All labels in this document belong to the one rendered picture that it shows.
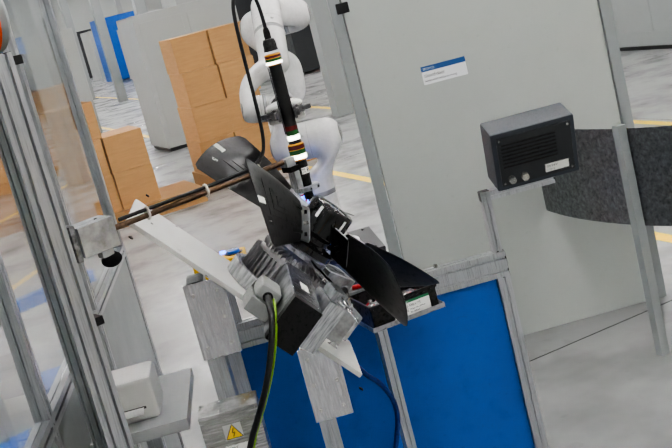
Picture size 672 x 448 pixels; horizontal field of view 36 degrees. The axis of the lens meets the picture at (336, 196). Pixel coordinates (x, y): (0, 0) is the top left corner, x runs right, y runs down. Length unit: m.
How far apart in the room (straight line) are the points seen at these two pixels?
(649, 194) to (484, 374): 1.23
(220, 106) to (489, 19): 6.46
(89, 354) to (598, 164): 2.55
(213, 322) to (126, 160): 7.60
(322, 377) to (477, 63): 2.26
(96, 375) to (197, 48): 8.50
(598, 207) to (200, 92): 6.85
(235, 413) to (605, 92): 2.72
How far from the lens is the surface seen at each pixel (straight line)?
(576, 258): 4.88
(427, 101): 4.58
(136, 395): 2.63
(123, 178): 10.16
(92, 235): 2.36
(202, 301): 2.60
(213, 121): 10.77
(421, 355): 3.28
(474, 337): 3.29
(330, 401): 2.70
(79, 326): 2.36
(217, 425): 2.61
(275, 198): 2.42
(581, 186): 4.46
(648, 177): 4.20
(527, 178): 3.16
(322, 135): 3.25
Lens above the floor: 1.78
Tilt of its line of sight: 12 degrees down
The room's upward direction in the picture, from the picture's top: 14 degrees counter-clockwise
